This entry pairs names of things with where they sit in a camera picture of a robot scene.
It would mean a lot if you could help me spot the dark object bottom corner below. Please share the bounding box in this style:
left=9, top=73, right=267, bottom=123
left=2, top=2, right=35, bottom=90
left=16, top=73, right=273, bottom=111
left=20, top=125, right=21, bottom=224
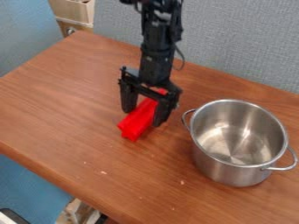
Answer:
left=0, top=208, right=31, bottom=224

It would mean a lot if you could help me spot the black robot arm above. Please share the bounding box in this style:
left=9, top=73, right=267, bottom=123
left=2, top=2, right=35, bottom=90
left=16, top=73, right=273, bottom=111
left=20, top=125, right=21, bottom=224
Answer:
left=119, top=0, right=183, bottom=127

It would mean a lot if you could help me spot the light wooden furniture piece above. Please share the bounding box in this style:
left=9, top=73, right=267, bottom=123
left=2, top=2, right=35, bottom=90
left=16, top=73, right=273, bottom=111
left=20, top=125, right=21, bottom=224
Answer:
left=48, top=0, right=96, bottom=36

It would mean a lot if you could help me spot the stainless steel pot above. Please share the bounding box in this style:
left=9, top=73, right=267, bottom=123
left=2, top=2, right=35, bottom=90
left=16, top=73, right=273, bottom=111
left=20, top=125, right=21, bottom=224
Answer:
left=181, top=99, right=299, bottom=187

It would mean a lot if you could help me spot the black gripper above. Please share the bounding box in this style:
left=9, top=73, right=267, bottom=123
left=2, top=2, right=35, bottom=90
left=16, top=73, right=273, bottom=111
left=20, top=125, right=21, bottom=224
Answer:
left=119, top=44, right=183, bottom=127

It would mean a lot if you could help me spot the wooden frame under table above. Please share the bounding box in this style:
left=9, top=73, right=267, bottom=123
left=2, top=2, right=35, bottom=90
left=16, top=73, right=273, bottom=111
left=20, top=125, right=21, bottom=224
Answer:
left=55, top=199, right=100, bottom=224

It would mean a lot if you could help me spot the red plastic block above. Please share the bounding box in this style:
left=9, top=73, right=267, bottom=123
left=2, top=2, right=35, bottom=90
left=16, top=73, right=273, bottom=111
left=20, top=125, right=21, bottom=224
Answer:
left=116, top=98, right=157, bottom=142

